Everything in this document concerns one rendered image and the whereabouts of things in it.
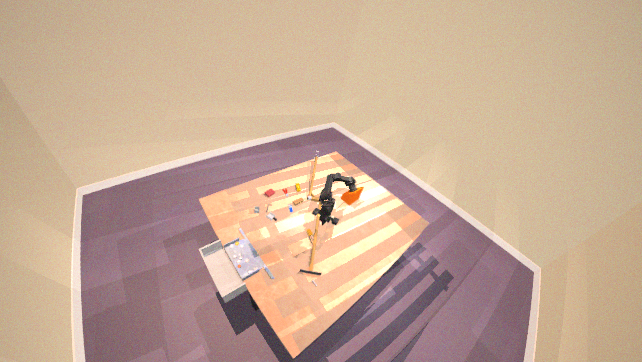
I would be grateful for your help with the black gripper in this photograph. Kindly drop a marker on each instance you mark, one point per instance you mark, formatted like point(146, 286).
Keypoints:
point(335, 221)

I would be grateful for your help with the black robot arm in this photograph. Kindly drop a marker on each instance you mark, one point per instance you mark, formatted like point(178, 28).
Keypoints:
point(326, 194)

